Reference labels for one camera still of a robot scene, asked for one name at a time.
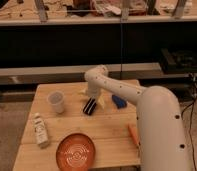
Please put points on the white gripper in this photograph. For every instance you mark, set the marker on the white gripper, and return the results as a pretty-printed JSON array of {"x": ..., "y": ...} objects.
[{"x": 93, "y": 91}]

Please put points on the orange ribbed plate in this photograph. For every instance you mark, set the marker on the orange ribbed plate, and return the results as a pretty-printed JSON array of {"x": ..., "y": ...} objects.
[{"x": 76, "y": 152}]

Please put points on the black box on shelf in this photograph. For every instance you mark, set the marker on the black box on shelf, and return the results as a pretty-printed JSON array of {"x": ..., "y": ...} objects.
[{"x": 178, "y": 61}]

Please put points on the white plastic bottle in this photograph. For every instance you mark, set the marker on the white plastic bottle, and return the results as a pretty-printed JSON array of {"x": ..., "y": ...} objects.
[{"x": 41, "y": 134}]

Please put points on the orange carrot toy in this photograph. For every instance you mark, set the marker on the orange carrot toy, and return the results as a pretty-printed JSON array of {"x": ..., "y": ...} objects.
[{"x": 133, "y": 134}]

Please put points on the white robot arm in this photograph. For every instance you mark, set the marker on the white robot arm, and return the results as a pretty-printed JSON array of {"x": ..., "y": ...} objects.
[{"x": 160, "y": 127}]

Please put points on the blue eraser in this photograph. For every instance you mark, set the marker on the blue eraser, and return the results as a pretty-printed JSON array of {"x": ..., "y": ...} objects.
[{"x": 120, "y": 103}]

